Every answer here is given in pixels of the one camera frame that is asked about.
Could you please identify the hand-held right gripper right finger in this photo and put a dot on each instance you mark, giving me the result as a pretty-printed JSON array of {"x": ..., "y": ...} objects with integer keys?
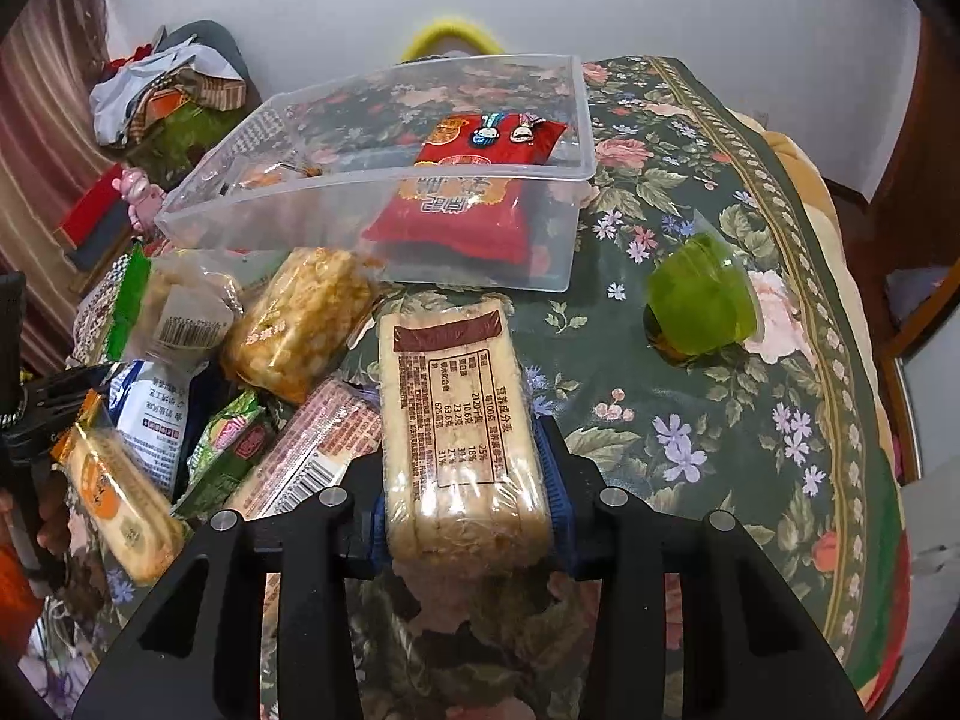
[{"x": 556, "y": 499}]

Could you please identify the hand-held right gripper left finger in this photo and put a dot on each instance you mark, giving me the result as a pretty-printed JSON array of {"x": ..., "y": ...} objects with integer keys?
[{"x": 379, "y": 536}]

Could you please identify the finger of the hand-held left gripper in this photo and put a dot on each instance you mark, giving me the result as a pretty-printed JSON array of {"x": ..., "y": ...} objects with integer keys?
[{"x": 60, "y": 394}]

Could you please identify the cracker packet orange label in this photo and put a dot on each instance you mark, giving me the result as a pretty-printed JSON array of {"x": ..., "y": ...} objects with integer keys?
[{"x": 112, "y": 495}]

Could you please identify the clear rice cracker packet brown label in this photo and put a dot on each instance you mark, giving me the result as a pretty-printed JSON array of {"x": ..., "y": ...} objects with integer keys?
[{"x": 450, "y": 405}]

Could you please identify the clear plastic container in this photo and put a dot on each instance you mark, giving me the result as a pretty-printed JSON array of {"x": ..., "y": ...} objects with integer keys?
[{"x": 300, "y": 217}]

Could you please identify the patchwork quilt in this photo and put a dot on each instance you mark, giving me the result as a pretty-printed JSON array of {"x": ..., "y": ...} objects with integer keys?
[{"x": 94, "y": 322}]

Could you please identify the blue white snack packet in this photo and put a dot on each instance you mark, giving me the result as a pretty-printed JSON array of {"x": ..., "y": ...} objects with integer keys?
[{"x": 150, "y": 420}]

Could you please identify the green white snack packet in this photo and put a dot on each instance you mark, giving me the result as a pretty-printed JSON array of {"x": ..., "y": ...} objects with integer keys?
[{"x": 127, "y": 300}]

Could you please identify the pink packet with barcode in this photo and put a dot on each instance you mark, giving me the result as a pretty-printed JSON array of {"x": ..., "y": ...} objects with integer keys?
[{"x": 315, "y": 435}]

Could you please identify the green floral blanket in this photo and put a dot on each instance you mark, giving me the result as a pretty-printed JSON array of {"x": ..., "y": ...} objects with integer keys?
[{"x": 675, "y": 465}]

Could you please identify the red box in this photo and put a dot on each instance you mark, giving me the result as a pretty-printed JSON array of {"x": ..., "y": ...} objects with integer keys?
[{"x": 94, "y": 210}]

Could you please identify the clear pale snack packet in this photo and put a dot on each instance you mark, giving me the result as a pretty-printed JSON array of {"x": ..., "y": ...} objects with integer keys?
[{"x": 187, "y": 307}]

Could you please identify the striped red curtain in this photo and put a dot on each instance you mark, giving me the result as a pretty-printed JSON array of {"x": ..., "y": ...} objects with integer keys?
[{"x": 37, "y": 165}]

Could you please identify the green packet red label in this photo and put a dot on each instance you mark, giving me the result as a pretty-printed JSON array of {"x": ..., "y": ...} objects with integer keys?
[{"x": 225, "y": 442}]

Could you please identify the pink toy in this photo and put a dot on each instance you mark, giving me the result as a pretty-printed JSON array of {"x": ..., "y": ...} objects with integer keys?
[{"x": 139, "y": 199}]

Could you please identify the orange cloth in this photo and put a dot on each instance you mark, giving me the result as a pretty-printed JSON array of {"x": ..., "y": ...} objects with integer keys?
[{"x": 15, "y": 592}]

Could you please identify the yellow puffed rice packet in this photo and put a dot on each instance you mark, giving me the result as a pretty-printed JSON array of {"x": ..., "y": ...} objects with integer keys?
[{"x": 300, "y": 322}]

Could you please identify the green jelly cup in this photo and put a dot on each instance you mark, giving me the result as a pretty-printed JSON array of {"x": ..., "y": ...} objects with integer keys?
[{"x": 697, "y": 300}]

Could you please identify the green cloth bundle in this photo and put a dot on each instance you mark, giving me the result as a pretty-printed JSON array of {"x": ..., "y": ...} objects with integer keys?
[{"x": 180, "y": 142}]

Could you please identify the pile of clothes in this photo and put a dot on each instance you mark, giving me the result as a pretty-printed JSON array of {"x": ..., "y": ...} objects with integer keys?
[{"x": 172, "y": 75}]

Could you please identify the red snack packet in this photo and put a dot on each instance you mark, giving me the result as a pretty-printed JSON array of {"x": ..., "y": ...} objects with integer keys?
[{"x": 465, "y": 210}]

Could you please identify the white panel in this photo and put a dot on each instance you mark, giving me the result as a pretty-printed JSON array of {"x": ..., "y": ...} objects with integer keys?
[{"x": 934, "y": 390}]

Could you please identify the beige plush blanket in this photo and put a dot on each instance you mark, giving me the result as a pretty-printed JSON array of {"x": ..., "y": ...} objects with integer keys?
[{"x": 802, "y": 165}]

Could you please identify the yellow foam hoop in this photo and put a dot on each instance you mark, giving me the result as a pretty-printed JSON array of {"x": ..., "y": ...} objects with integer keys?
[{"x": 450, "y": 28}]

